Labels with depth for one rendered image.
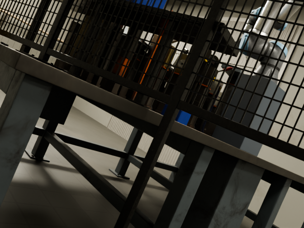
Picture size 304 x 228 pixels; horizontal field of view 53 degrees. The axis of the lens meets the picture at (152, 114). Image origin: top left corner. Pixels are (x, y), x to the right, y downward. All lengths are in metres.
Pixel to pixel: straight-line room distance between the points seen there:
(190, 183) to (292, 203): 2.66
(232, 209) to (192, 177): 0.51
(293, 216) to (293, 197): 0.21
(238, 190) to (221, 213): 0.15
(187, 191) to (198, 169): 0.10
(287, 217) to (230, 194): 2.26
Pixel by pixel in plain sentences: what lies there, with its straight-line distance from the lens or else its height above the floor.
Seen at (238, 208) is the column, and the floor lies 0.40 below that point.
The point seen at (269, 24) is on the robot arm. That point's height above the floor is 1.38.
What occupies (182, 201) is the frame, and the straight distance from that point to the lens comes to 1.34.
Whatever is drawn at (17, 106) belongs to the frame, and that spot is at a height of 0.57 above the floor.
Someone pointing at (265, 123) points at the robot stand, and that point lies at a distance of 1.81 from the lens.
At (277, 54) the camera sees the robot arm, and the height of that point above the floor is 1.26.
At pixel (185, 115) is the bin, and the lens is 1.34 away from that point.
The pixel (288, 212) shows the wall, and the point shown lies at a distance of 3.91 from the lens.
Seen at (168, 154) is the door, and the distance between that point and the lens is 4.93.
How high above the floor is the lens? 0.70
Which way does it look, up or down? 1 degrees down
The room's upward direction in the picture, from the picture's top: 24 degrees clockwise
